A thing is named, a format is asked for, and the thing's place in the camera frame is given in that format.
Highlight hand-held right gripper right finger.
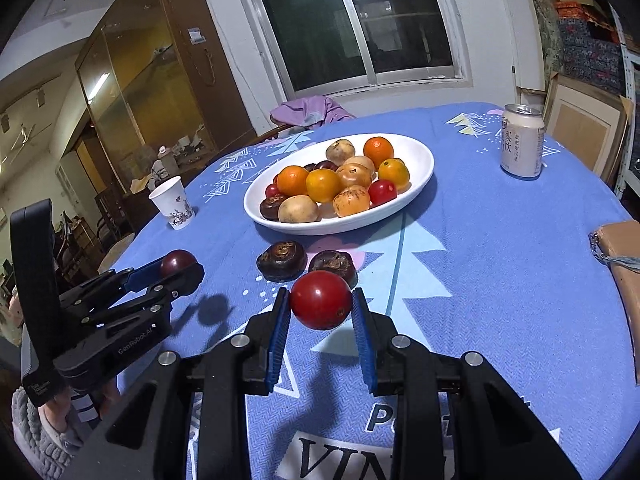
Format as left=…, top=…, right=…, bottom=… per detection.
left=351, top=287, right=583, bottom=480

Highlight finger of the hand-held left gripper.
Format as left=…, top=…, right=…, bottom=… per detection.
left=87, top=262, right=206, bottom=328
left=60, top=258, right=166, bottom=311

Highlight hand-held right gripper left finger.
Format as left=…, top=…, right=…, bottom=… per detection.
left=57, top=287, right=292, bottom=480

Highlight white plate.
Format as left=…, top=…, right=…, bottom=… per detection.
left=243, top=133, right=435, bottom=236

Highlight large tan pear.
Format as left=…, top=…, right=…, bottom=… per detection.
left=278, top=195, right=319, bottom=224

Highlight orange speckled persimmon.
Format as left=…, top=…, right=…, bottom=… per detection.
left=332, top=185, right=372, bottom=218

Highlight orange tomato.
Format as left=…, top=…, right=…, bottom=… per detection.
left=305, top=169, right=343, bottom=204
left=377, top=158, right=411, bottom=186

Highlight tan pear with red streak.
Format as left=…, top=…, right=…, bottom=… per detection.
left=336, top=163, right=373, bottom=190

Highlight speckled tan pear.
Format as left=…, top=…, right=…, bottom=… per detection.
left=326, top=139, right=356, bottom=164

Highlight person's left hand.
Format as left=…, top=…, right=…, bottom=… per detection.
left=40, top=387, right=73, bottom=433

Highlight round stool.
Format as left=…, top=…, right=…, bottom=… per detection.
left=100, top=232, right=136, bottom=271

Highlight dark wooden chair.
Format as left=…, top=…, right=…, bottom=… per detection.
left=95, top=185, right=136, bottom=251

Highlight white paper cup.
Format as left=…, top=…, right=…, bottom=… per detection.
left=148, top=176, right=193, bottom=231

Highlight dark brown water chestnut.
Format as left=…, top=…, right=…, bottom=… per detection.
left=308, top=250, right=359, bottom=286
left=256, top=240, right=308, bottom=282

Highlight wooden glass cabinet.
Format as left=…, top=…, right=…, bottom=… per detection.
left=75, top=0, right=258, bottom=171

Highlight purple garment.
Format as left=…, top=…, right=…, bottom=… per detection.
left=270, top=95, right=358, bottom=128

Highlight white drink can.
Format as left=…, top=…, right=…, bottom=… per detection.
left=500, top=103, right=545, bottom=180

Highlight sliding glass window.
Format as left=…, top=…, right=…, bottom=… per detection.
left=231, top=0, right=473, bottom=106

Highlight white board panel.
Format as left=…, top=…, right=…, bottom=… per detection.
left=492, top=0, right=546, bottom=93

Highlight white metal shelf rack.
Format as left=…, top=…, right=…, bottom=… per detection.
left=607, top=5, right=640, bottom=196

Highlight stack of blue patterned boxes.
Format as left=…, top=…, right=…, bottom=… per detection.
left=552, top=0, right=631, bottom=96

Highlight wooden picture frame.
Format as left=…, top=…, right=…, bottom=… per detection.
left=542, top=72, right=636, bottom=186

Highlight patterned wall panel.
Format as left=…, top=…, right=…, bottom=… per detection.
left=520, top=0, right=566, bottom=68

